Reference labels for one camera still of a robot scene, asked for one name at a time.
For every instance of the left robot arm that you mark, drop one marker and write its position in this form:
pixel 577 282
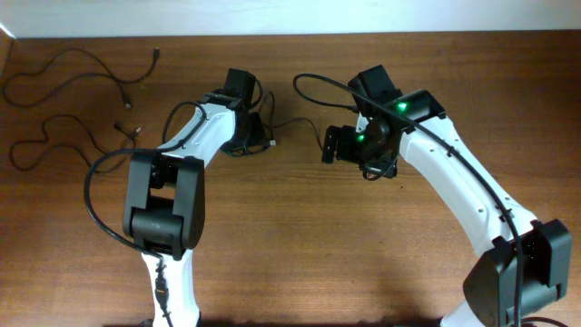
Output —
pixel 164 210

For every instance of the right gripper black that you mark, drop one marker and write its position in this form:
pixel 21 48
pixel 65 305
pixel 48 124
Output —
pixel 383 167

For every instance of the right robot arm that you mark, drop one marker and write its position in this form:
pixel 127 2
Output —
pixel 523 264

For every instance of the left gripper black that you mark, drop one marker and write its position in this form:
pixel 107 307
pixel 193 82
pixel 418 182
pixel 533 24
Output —
pixel 258 135

